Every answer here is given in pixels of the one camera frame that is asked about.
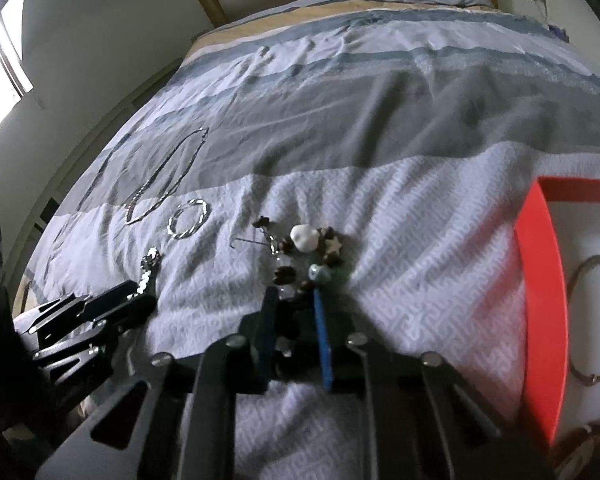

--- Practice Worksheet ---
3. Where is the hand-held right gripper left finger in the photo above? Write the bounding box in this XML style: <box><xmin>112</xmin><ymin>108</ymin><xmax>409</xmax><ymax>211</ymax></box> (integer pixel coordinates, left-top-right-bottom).
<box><xmin>34</xmin><ymin>285</ymin><xmax>282</xmax><ymax>480</ymax></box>

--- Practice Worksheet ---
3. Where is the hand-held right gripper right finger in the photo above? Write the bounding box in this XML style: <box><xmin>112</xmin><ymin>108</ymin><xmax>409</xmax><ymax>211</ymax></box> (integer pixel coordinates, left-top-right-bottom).
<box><xmin>310</xmin><ymin>287</ymin><xmax>557</xmax><ymax>480</ymax></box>

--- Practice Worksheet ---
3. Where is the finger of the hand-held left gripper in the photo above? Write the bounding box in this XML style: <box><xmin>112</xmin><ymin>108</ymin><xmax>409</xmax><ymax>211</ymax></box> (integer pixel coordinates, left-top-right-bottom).
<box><xmin>32</xmin><ymin>322</ymin><xmax>136</xmax><ymax>378</ymax></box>
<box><xmin>14</xmin><ymin>279</ymin><xmax>157</xmax><ymax>337</ymax></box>

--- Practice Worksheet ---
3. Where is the silver sparkly chain charm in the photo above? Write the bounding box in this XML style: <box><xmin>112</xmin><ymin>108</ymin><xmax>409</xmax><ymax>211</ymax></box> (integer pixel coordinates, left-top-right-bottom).
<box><xmin>135</xmin><ymin>247</ymin><xmax>162</xmax><ymax>302</ymax></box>

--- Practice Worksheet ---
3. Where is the beaded charm bracelet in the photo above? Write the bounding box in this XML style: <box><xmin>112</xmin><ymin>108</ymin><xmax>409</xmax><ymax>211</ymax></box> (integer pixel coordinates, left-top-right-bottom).
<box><xmin>228</xmin><ymin>215</ymin><xmax>354</xmax><ymax>361</ymax></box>

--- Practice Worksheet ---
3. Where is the red cardboard box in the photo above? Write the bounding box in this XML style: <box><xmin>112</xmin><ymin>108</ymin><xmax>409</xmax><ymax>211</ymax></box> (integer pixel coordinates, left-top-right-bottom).
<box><xmin>513</xmin><ymin>175</ymin><xmax>600</xmax><ymax>480</ymax></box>

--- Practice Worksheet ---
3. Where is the silver hinged bangle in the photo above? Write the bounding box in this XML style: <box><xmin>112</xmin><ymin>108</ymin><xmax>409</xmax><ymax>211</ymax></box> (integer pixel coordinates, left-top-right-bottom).
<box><xmin>567</xmin><ymin>254</ymin><xmax>600</xmax><ymax>387</ymax></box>

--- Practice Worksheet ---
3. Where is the twisted silver hoop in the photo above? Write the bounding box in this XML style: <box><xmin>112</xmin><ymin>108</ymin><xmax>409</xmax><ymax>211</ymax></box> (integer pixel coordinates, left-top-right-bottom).
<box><xmin>168</xmin><ymin>199</ymin><xmax>210</xmax><ymax>240</ymax></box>

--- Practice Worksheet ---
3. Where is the bed with striped duvet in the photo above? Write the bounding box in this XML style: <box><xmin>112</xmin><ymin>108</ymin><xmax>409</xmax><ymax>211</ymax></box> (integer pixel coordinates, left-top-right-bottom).
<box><xmin>14</xmin><ymin>0</ymin><xmax>600</xmax><ymax>480</ymax></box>

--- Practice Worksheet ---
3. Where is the window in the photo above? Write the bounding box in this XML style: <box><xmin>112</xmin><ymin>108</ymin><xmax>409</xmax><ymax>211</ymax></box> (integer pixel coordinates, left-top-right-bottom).
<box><xmin>0</xmin><ymin>0</ymin><xmax>34</xmax><ymax>144</ymax></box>

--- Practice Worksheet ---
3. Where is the silver chain necklace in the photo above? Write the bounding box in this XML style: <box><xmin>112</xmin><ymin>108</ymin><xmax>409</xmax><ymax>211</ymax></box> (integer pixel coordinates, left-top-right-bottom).
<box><xmin>123</xmin><ymin>127</ymin><xmax>210</xmax><ymax>225</ymax></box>

